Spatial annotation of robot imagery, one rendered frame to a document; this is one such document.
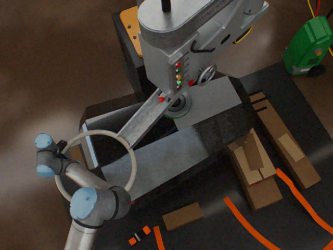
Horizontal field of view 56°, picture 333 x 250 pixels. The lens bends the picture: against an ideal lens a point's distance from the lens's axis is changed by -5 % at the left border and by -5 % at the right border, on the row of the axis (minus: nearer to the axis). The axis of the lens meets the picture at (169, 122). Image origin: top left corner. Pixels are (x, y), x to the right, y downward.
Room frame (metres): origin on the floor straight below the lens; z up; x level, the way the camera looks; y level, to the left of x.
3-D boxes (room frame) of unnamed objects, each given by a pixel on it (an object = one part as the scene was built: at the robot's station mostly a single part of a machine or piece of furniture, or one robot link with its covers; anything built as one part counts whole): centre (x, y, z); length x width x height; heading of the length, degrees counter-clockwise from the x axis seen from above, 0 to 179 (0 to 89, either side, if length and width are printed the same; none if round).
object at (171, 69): (0.87, -0.06, 1.37); 0.08 x 0.03 x 0.28; 128
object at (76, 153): (0.98, 0.84, 0.02); 0.25 x 0.10 x 0.01; 17
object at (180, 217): (0.38, -0.01, 0.07); 0.30 x 0.12 x 0.12; 105
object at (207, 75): (0.98, -0.22, 1.20); 0.15 x 0.10 x 0.15; 128
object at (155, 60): (1.05, -0.11, 1.32); 0.36 x 0.22 x 0.45; 128
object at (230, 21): (1.23, -0.37, 1.30); 0.74 x 0.23 x 0.49; 128
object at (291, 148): (0.80, -0.99, 0.13); 0.25 x 0.10 x 0.01; 25
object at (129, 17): (1.74, -0.01, 0.76); 0.49 x 0.49 x 0.05; 17
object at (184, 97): (1.00, -0.05, 0.84); 0.21 x 0.21 x 0.01
